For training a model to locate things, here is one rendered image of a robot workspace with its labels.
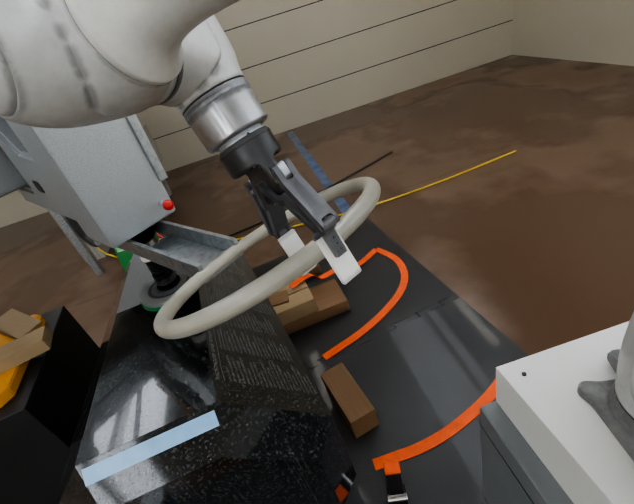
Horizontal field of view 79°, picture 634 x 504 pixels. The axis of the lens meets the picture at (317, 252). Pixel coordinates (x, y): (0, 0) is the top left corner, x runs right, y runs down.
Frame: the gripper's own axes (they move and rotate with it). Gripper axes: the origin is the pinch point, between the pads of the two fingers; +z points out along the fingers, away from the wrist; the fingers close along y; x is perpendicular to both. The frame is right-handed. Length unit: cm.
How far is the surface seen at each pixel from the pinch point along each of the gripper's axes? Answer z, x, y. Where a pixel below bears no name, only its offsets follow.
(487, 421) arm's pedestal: 50, -14, 8
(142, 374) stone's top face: 13, 39, 69
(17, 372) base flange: -2, 77, 119
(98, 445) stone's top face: 17, 53, 55
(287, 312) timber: 58, -21, 155
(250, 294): -3.2, 10.4, 1.0
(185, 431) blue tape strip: 25, 36, 46
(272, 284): -2.8, 7.5, -0.3
